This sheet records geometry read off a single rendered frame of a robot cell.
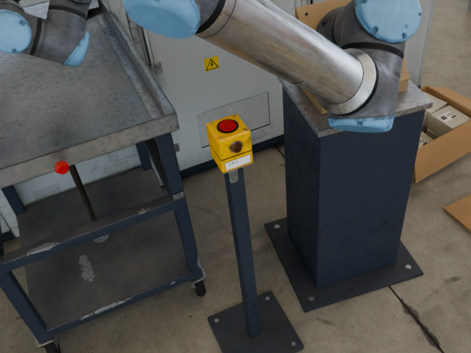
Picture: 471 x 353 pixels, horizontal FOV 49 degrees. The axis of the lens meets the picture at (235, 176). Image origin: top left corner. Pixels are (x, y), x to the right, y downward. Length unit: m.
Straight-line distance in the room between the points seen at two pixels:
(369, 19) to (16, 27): 0.77
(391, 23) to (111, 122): 0.71
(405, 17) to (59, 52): 0.79
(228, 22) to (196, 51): 1.22
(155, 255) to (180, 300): 0.20
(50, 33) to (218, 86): 1.02
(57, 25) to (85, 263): 0.94
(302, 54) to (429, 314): 1.21
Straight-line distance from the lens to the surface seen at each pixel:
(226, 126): 1.16
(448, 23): 3.60
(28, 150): 1.35
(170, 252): 1.88
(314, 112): 1.45
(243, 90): 2.23
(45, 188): 2.25
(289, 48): 0.94
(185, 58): 2.05
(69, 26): 1.31
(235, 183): 1.26
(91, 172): 2.24
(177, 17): 0.77
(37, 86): 1.60
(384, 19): 1.22
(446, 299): 1.99
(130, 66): 1.56
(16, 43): 1.28
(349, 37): 1.24
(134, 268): 1.87
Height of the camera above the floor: 1.61
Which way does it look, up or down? 43 degrees down
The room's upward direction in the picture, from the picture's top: 7 degrees counter-clockwise
